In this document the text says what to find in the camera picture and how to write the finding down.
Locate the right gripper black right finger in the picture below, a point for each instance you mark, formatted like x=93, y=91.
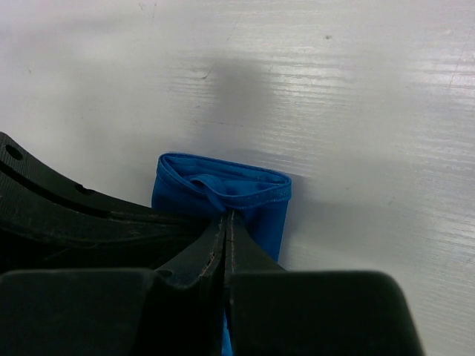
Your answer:
x=315, y=315

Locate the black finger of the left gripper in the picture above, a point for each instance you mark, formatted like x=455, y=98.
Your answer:
x=50, y=221

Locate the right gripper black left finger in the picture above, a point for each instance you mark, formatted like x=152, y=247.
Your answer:
x=111, y=315

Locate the blue cloth napkin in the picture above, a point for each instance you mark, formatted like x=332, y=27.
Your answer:
x=212, y=188

